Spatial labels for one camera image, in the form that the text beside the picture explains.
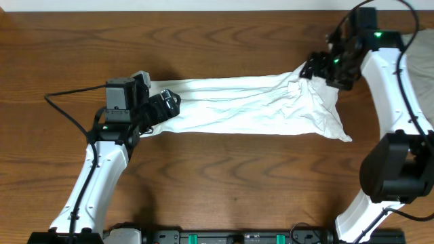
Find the white t-shirt black print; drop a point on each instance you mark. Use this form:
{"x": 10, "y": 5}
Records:
{"x": 284, "y": 104}

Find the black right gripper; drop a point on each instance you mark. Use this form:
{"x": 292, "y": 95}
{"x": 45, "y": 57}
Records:
{"x": 314, "y": 66}

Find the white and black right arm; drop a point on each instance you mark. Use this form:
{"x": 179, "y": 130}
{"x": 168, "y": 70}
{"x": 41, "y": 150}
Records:
{"x": 399, "y": 169}

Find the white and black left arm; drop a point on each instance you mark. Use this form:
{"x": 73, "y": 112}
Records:
{"x": 109, "y": 150}

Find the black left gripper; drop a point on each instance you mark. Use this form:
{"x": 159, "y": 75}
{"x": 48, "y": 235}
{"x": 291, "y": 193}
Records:
{"x": 166, "y": 104}

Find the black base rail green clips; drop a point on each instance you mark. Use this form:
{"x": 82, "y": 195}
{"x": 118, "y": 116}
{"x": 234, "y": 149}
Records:
{"x": 298, "y": 234}

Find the grey folded garment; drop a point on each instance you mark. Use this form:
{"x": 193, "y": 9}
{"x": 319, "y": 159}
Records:
{"x": 420, "y": 67}

